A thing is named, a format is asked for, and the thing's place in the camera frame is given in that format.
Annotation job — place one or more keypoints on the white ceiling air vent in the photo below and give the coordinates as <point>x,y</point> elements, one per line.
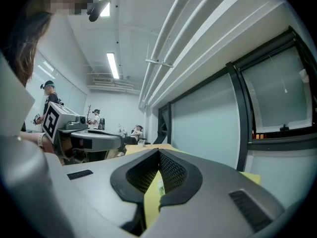
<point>102,80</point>

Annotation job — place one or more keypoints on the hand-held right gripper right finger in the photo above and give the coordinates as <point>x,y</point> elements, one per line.
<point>210,202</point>

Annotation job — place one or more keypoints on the wooden table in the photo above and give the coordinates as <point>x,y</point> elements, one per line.
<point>148,147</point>

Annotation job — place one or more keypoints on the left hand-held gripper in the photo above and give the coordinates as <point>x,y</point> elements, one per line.
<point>50,120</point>

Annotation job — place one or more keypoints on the white cup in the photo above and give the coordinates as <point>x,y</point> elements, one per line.
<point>141,143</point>

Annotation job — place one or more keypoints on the white flowers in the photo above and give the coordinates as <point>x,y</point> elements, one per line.
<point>161,187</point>

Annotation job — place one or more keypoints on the black head-worn camera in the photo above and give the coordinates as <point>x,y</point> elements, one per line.
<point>96,9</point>

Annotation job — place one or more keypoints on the wooden coat rack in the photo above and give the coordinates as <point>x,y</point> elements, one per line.
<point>89,114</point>

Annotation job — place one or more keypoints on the long ceiling light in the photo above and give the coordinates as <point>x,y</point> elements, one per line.
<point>106,7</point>
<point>113,65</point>

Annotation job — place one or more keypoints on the black framed window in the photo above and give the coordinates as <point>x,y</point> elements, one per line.
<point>277,90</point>
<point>205,123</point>

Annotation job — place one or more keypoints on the yellow table mat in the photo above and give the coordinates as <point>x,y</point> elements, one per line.
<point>251,177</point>

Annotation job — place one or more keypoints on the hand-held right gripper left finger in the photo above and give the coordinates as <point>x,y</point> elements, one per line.
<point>99,182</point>

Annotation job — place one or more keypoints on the white ceiling pipe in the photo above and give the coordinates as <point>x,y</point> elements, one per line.
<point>171,21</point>
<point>188,31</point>

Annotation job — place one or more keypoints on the person's left forearm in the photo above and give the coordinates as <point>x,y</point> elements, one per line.
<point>29,137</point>

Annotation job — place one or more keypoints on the white pipe hanger bracket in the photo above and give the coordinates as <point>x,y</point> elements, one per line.
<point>159,63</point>

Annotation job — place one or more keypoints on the white wristband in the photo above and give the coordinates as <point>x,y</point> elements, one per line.
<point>41,139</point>

